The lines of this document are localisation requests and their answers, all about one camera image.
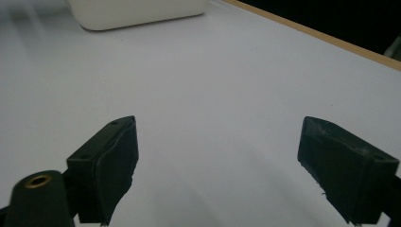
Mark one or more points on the grey metal stand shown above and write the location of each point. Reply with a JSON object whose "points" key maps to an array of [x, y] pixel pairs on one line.
{"points": [[394, 48]]}

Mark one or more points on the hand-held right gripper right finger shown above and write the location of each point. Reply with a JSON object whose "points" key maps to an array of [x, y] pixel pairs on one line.
{"points": [[346, 167]]}

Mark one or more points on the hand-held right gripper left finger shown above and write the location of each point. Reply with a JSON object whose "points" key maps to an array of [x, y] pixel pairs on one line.
{"points": [[107, 164]]}

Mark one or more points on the white plastic container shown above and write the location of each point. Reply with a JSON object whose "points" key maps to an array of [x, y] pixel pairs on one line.
{"points": [[135, 11]]}

